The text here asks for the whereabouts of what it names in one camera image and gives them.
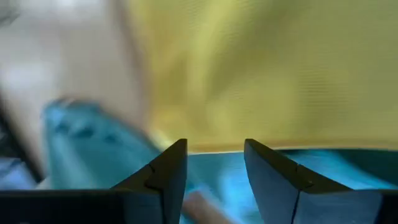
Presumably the teal microfiber towel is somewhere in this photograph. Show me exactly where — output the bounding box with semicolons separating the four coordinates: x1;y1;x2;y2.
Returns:
42;98;398;224

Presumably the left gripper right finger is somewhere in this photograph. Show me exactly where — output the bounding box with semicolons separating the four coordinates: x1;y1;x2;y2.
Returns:
243;138;384;224

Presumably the yellow microfiber towel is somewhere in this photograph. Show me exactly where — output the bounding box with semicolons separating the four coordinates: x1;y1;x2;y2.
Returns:
124;0;398;154

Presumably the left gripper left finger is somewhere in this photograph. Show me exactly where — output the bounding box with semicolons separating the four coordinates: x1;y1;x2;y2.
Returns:
111;138;188;224

